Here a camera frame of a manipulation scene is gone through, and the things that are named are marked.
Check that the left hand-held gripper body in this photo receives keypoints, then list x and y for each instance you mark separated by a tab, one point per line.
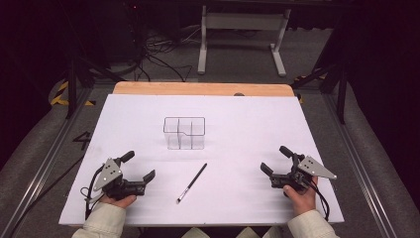
109	173

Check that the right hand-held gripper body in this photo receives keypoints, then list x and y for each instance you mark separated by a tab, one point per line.
308	167

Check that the black makeup brush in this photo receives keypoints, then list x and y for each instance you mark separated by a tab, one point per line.
193	181

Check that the clear plastic organizer box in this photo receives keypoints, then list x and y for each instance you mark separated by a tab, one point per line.
198	139

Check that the person's left hand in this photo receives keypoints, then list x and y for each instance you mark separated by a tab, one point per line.
119	201

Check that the person's right hand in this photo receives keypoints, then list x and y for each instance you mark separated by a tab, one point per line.
303	200

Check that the white table sheet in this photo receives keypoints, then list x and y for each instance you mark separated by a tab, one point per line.
231	132

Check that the person's right leg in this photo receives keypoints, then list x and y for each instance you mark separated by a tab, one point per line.
248	233

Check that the person's leg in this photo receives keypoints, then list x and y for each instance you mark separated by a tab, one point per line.
248	233
194	233

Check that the person's left leg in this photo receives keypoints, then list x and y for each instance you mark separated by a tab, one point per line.
194	233

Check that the black tripod stand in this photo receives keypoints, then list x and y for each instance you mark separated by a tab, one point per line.
72	89
341	99

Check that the aluminium floor rail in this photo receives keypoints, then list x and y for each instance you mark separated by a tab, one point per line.
360	165
43	168

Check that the white metal stand frame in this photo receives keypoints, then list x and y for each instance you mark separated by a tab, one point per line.
244	21

